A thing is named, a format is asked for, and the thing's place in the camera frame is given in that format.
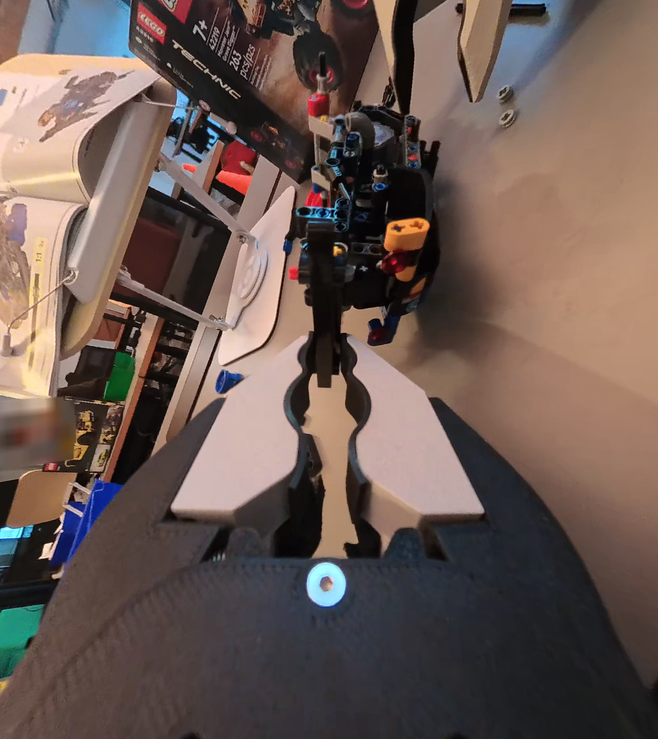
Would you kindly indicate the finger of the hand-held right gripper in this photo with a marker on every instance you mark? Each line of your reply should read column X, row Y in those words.
column 388, row 29
column 482, row 40

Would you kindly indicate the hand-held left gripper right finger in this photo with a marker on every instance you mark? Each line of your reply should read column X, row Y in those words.
column 421, row 462

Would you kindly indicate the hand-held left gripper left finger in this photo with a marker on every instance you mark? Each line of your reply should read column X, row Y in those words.
column 236, row 462

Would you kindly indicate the building brick vehicle model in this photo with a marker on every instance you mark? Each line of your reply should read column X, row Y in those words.
column 398, row 196

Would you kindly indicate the grey desk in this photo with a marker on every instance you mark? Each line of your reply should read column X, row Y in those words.
column 565, row 288

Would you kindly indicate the black beam piece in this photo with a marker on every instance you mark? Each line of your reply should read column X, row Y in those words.
column 530, row 8

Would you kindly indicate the small grey bush piece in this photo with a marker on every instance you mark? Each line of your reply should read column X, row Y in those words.
column 504, row 94
column 507, row 118

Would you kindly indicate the yellow and black box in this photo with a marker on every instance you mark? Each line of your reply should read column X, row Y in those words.
column 98, row 439

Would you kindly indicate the green storage bin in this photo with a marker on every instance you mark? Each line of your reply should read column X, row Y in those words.
column 14, row 641
column 121, row 375

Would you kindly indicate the blue storage bin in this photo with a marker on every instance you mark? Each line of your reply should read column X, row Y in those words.
column 89, row 519

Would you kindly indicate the toy set box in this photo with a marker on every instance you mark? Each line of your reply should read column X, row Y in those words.
column 219, row 58

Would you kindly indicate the red plastic object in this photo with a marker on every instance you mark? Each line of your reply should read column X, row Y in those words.
column 236, row 161

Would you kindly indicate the white book stand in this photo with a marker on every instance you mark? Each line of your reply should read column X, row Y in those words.
column 115, row 173

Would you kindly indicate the instruction booklet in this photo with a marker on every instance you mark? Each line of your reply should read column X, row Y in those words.
column 6, row 173

